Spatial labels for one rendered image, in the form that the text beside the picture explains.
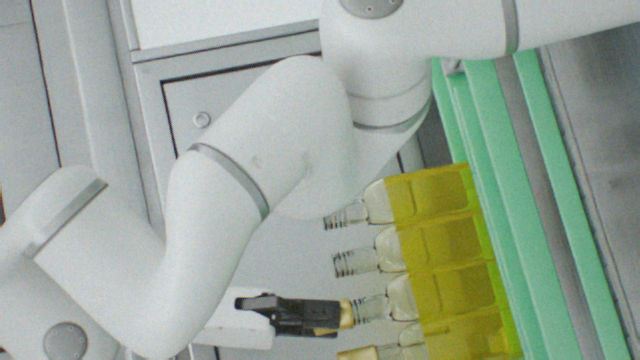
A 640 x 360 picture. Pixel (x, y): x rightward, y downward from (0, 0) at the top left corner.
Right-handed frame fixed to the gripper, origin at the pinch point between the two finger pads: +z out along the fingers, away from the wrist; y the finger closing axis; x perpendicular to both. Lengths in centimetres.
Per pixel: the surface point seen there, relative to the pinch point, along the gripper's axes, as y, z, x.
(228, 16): -11.8, -13.1, 43.4
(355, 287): -12.4, 4.6, 7.5
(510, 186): 14.0, 19.0, 11.8
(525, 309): 6.5, 21.8, 0.5
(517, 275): 6.5, 21.0, 4.3
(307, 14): -11.8, -2.7, 44.4
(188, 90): -12.2, -17.7, 32.7
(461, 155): -2.8, 16.3, 21.8
